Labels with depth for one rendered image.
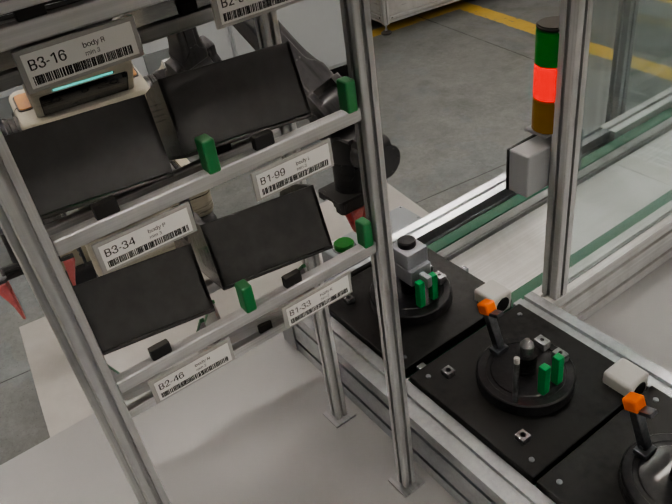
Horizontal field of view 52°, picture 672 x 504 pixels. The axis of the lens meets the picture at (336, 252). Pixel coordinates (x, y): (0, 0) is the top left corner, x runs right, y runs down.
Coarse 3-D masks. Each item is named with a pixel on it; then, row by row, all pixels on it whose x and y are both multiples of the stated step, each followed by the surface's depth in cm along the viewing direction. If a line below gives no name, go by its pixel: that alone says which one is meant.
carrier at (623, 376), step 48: (480, 336) 110; (528, 336) 109; (432, 384) 103; (480, 384) 100; (528, 384) 98; (576, 384) 100; (624, 384) 96; (480, 432) 95; (528, 432) 94; (576, 432) 93; (528, 480) 90
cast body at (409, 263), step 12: (408, 240) 112; (396, 252) 112; (408, 252) 111; (420, 252) 112; (396, 264) 114; (408, 264) 111; (420, 264) 113; (396, 276) 116; (408, 276) 113; (420, 276) 113
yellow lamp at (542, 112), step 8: (536, 104) 99; (544, 104) 98; (552, 104) 97; (536, 112) 100; (544, 112) 99; (552, 112) 98; (536, 120) 100; (544, 120) 99; (552, 120) 99; (536, 128) 101; (544, 128) 100; (552, 128) 100
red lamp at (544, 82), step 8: (536, 72) 96; (544, 72) 95; (552, 72) 95; (536, 80) 97; (544, 80) 96; (552, 80) 95; (536, 88) 98; (544, 88) 96; (552, 88) 96; (536, 96) 98; (544, 96) 97; (552, 96) 97
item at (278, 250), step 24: (288, 192) 85; (312, 192) 76; (240, 216) 73; (264, 216) 74; (288, 216) 75; (312, 216) 76; (192, 240) 83; (216, 240) 72; (240, 240) 73; (264, 240) 74; (288, 240) 75; (312, 240) 76; (216, 264) 73; (240, 264) 74; (264, 264) 75; (288, 264) 75
